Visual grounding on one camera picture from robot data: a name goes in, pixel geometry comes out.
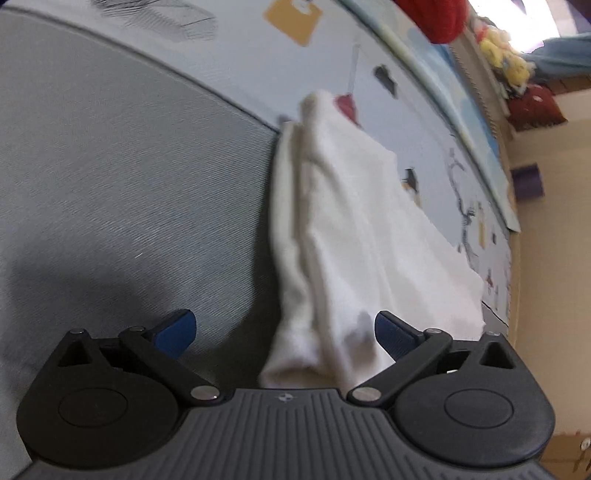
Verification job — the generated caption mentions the purple box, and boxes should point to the purple box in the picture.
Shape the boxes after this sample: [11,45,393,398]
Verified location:
[510,164,544,202]

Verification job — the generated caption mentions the blue denim cloth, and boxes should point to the blue denim cloth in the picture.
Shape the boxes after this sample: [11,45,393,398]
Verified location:
[526,36,591,85]

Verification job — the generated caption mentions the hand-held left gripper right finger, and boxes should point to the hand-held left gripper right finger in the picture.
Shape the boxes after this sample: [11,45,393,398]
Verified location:
[346,310,518,409]

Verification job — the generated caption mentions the blue leaf-patterned quilt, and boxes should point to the blue leaf-patterned quilt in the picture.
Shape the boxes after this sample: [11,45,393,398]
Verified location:
[342,0,522,232]

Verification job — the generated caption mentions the red folded blanket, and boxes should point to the red folded blanket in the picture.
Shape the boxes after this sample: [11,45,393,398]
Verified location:
[396,0,468,45]

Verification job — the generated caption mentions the wooden bed frame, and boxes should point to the wooden bed frame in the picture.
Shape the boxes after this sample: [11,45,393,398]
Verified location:
[450,32,525,296]

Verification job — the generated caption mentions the yellow plush toys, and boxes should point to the yellow plush toys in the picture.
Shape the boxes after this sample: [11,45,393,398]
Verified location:
[478,18,536,90]

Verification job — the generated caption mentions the printed grey bed sheet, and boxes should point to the printed grey bed sheet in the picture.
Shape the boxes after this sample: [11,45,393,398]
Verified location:
[0,0,514,464]

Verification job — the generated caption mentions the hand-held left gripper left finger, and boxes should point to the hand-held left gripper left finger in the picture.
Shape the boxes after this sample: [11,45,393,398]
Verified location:
[52,309,225,408]

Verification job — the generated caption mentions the cardboard box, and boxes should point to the cardboard box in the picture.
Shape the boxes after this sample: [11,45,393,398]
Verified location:
[539,429,591,480]

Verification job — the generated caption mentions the white t-shirt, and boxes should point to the white t-shirt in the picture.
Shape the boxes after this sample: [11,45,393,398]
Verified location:
[259,90,485,389]

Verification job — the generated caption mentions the red cushion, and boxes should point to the red cushion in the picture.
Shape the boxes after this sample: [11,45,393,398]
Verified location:
[507,84,568,134]

